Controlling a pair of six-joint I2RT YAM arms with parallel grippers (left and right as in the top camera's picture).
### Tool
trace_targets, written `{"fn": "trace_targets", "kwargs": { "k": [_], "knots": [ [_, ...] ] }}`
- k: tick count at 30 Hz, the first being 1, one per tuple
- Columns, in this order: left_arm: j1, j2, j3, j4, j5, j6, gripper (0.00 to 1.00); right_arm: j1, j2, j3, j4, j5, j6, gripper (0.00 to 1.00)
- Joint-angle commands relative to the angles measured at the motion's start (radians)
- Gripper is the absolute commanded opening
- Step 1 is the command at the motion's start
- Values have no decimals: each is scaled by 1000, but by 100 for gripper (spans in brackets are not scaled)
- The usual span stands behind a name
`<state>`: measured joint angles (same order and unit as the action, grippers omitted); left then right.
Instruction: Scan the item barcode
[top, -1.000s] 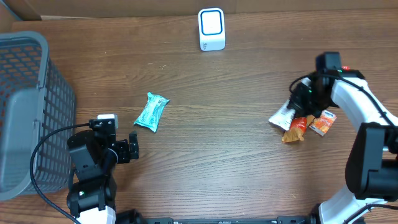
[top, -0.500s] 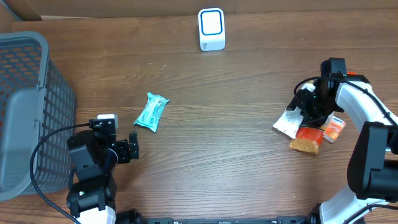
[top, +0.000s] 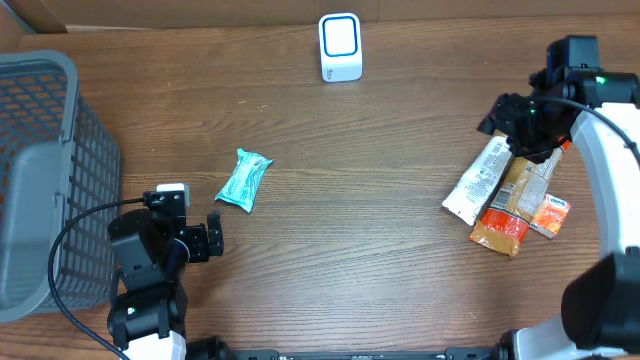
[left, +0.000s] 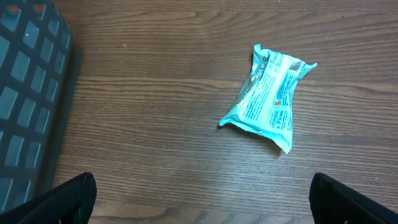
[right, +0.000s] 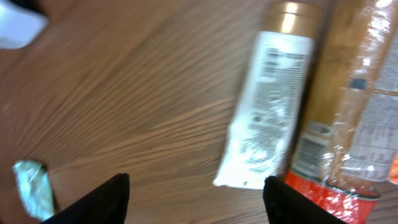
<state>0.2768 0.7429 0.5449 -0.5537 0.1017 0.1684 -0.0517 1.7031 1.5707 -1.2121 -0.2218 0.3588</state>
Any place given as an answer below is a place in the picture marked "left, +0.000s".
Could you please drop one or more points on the colourful packet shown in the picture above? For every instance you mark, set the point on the colourful packet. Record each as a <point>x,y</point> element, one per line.
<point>263,105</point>

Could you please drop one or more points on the grey plastic mesh basket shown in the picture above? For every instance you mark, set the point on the grey plastic mesh basket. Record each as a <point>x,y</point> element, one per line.
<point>39,68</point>

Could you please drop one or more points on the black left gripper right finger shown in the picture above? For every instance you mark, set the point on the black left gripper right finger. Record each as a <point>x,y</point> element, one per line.
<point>333,202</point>

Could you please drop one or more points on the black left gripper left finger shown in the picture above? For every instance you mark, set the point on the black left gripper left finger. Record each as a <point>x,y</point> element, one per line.
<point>71,202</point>

